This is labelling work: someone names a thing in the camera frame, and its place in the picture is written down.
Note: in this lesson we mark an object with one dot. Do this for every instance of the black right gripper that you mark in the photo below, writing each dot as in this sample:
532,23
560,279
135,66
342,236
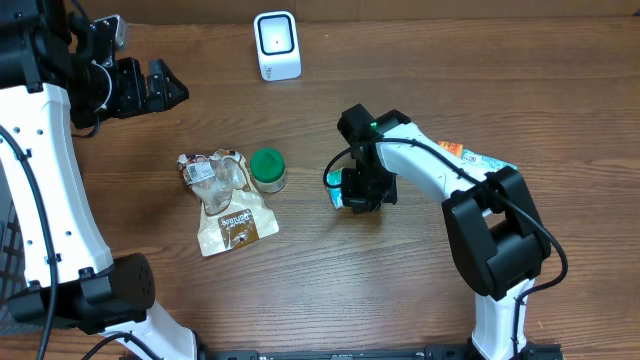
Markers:
354,196

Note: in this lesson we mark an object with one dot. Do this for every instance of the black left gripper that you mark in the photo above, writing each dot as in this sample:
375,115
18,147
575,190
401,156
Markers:
141,101

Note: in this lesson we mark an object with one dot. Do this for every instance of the small teal white packet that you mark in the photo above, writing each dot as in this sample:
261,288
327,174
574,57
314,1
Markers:
334,180

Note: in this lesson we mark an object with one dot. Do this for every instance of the green lid jar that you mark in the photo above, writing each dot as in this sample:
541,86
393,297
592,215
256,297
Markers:
268,170

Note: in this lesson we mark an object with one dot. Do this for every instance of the small orange snack packet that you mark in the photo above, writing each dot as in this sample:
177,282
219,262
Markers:
454,148

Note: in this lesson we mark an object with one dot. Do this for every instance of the teal tissue packet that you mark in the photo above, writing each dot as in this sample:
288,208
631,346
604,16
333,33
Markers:
484,161

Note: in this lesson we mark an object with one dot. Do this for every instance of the brown beige cookie pouch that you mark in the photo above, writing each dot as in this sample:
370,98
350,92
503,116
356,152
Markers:
233,212

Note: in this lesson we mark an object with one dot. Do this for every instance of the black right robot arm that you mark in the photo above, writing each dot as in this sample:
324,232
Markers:
494,230

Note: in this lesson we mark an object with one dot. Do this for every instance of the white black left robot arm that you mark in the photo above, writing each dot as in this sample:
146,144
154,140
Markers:
59,72

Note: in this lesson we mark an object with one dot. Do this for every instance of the white barcode scanner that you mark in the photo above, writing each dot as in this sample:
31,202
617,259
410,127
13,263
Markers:
277,46

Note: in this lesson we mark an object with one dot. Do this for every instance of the grey plastic shopping basket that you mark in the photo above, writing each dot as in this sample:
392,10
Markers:
12,263

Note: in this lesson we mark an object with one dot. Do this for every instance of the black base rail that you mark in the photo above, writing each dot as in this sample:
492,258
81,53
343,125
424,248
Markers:
340,355

